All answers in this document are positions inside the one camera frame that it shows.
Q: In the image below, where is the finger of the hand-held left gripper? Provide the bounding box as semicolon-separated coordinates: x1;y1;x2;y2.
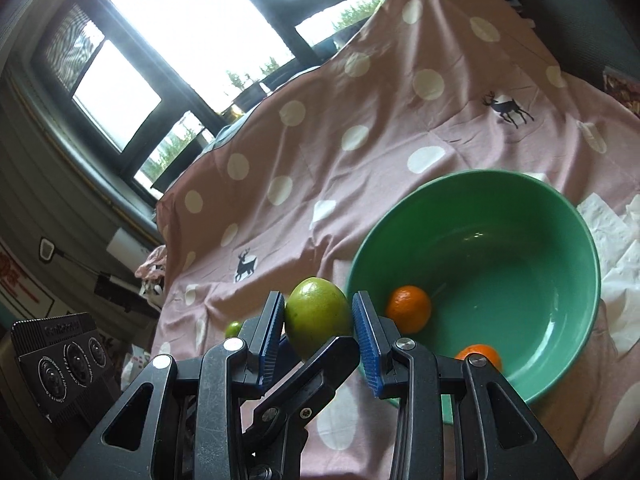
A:
244;335;361;445

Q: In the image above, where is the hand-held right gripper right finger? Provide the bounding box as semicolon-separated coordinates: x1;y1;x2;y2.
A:
351;290;578;480

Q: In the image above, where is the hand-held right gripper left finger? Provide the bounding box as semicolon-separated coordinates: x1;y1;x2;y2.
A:
60;290;286;480

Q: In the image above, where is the orange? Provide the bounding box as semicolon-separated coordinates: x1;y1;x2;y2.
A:
385;285;432;335
454;344;502;373

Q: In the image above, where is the large green fruit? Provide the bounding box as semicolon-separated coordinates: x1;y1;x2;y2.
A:
284;277;353;361

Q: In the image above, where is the green bowl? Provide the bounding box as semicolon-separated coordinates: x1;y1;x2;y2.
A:
346;169;601;428

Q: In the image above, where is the printed cardboard box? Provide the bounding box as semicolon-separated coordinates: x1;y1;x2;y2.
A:
121;345;153;396

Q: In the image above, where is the black device with white rod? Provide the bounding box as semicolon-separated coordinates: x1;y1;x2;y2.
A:
95;270;161;311

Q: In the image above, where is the pink cloth bundle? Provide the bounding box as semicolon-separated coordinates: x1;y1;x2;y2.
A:
134;244;168;306

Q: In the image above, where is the pink dotted deer print cloth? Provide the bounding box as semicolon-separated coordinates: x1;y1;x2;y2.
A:
150;0;640;480

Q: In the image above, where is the flat white tissue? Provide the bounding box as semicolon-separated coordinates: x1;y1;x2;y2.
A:
576;192;640;356

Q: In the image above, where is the black framed window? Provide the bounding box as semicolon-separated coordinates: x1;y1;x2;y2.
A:
30;0;406;206

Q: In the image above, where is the clear box of dried petals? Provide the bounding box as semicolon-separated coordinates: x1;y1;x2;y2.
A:
602;67;640;111

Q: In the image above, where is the dark grey-green cushion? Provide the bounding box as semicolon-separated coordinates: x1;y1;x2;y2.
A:
515;0;640;91

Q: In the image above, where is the red and white wall sign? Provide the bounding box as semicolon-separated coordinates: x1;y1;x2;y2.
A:
0;245;56;316

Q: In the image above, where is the white wall box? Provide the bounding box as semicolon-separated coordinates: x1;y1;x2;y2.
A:
107;227;151;261

